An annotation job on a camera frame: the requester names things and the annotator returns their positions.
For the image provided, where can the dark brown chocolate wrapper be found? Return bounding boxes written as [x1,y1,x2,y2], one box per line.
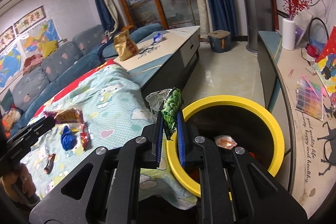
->
[44,153,56,174]

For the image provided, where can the clear orange bread bag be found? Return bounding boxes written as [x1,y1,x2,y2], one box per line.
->
[214,135,237,149]

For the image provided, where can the blue plastic bag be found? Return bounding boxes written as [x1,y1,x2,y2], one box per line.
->
[60,125,77,151]

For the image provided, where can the red foil chip bag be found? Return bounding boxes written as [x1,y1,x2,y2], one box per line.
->
[80,124,90,151]

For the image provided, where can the black green snack wrapper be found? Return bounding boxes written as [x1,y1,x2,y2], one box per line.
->
[145,88,183,140]

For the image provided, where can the yellow rimmed black trash bin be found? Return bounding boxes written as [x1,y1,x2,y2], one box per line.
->
[166,94,285,201]

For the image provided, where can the person's left hand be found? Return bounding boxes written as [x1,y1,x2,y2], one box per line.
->
[0,163,38,204]

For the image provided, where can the red blanket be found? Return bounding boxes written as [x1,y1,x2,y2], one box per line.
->
[33,59,117,118]

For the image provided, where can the blue grey sectional sofa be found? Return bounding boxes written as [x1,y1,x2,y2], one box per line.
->
[0,23,164,135]

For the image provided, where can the hello kitty light blue blanket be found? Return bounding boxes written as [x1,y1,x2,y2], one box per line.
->
[20,63,198,210]

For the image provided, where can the world map poster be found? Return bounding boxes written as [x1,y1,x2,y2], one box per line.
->
[1,43,23,88]

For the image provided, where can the pile of clothes on sofa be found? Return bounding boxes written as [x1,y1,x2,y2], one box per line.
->
[23,54,43,75]

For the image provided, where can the china map poster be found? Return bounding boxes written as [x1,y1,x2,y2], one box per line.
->
[19,19,61,58]

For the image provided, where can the framed calligraphy picture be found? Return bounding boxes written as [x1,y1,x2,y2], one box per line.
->
[0,26,15,52]
[14,6,46,35]

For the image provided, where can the colourful bead tray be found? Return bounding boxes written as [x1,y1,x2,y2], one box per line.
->
[295,75,324,121]

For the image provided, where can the brown paper bag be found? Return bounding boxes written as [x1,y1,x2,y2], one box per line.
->
[113,30,139,61]

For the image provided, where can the grey white coffee table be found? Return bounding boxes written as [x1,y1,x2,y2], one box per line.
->
[114,26,200,97]

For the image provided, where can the blue storage box stool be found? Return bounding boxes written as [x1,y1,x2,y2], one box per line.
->
[207,30,232,53]

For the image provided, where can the colourful portrait painting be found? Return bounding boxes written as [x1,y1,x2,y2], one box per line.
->
[314,26,336,94]

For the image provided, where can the small blue wrapper on table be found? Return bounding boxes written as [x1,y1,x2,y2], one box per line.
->
[153,32,163,43]

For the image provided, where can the white vase red flowers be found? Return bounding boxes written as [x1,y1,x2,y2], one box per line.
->
[282,0,313,51]

